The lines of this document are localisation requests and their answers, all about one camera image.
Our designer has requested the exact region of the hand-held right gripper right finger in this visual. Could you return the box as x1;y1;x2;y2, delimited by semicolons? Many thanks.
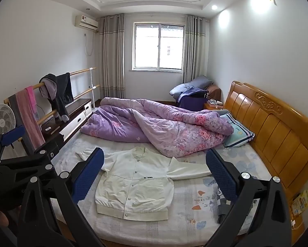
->
203;148;292;247

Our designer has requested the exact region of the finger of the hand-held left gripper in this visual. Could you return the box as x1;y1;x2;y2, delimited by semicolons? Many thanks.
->
0;126;26;165
0;134;64;167

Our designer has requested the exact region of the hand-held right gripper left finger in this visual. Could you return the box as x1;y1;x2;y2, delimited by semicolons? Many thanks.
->
16;147;105;247

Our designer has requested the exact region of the white button jacket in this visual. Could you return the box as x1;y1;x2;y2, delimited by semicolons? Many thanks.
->
75;146;211;221

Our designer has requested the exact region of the person's left hand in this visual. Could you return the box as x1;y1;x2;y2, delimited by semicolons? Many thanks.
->
0;209;9;227

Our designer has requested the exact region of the white standing fan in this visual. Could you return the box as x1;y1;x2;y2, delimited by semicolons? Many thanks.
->
0;104;15;136

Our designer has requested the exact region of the pink towel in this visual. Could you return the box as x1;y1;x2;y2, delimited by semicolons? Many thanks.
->
15;86;46;147

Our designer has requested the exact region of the striped blue white pillow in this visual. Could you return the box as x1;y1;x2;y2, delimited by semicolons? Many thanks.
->
219;112;255;150

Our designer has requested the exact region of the dark cabinet with white drawers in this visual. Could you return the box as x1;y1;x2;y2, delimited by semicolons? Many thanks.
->
39;98;94;144

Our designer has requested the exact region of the black hanging jacket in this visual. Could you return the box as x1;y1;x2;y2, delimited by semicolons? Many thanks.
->
39;72;74;122

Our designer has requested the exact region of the purple floral quilt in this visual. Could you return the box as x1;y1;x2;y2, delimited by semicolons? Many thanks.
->
80;97;234;158

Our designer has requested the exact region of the wooden bed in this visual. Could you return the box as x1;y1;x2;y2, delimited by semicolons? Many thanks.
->
50;80;308;245

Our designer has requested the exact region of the wooden nightstand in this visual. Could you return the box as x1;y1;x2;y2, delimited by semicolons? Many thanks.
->
203;99;224;112

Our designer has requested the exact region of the dark purple cloth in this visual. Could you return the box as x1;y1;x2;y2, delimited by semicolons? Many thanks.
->
177;87;210;111

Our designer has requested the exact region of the brown chair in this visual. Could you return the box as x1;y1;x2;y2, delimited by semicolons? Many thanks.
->
207;84;222;101

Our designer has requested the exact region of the wooden bar rack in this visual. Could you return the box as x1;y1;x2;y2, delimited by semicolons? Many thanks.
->
3;67;100;126

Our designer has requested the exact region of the yellow packet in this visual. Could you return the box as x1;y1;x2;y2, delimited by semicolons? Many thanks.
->
290;190;308;217

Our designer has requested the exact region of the blue bedding pile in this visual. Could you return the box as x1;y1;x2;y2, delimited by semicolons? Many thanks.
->
169;75;214;101

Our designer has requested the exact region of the grey striped curtain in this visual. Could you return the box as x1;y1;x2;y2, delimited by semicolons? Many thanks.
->
97;14;126;99
182;15;210;84

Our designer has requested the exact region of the white air conditioner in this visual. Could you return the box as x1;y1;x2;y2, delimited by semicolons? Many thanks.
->
75;15;99;33

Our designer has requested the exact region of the window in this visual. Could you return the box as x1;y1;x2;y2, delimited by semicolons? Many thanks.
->
130;22;186;72

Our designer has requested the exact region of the white charger cable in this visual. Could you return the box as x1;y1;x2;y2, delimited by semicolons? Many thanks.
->
291;216;305;230

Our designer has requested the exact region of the air conditioner cable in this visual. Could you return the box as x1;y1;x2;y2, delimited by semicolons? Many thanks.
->
85;33;94;56

